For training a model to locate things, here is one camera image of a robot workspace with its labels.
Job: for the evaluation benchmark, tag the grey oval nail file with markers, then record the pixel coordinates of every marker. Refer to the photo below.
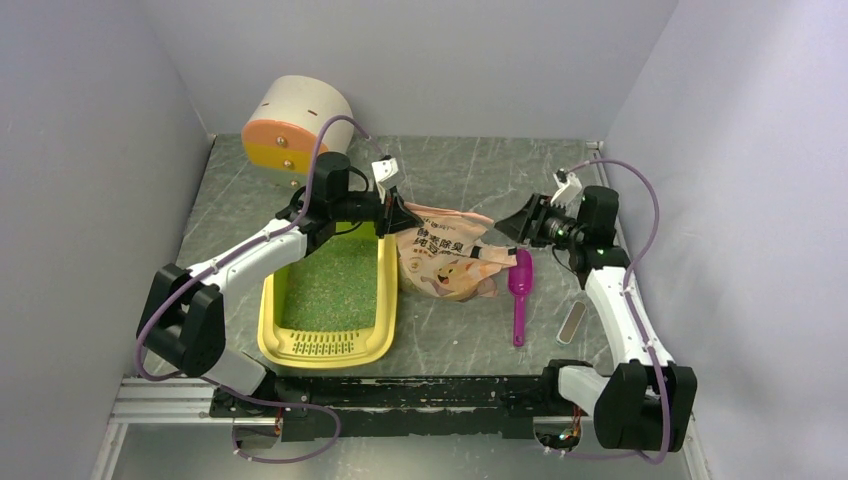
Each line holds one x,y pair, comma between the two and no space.
571,323

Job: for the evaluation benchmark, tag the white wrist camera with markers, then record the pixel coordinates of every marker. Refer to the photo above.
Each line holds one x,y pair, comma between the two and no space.
386,174
569,187

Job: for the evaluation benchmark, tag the magenta plastic scoop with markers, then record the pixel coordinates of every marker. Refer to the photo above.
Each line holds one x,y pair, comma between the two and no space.
520,284

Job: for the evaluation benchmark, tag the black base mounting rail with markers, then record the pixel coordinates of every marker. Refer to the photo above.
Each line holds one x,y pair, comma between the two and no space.
513,406

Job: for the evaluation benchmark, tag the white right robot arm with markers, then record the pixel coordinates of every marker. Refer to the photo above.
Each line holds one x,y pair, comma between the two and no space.
643,407

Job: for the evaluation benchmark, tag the round cream drawer cabinet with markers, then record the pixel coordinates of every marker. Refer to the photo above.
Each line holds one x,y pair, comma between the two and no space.
280,135

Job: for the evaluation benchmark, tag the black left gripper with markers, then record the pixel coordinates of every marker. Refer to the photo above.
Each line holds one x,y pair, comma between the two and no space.
397,216

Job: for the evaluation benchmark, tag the orange cat litter bag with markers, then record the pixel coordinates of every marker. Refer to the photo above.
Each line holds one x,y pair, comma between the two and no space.
433,259

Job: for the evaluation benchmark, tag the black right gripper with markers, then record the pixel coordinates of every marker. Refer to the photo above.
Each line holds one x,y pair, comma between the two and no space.
527,223

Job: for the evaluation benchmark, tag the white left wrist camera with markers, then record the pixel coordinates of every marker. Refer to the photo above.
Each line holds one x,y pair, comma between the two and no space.
386,174

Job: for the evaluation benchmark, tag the yellow litter box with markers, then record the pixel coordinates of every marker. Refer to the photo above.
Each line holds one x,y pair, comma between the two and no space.
335,309

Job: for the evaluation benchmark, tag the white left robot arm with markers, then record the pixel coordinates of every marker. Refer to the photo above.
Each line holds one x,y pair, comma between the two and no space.
183,321

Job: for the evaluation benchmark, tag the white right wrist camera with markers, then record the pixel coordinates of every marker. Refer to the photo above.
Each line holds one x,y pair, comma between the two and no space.
569,187

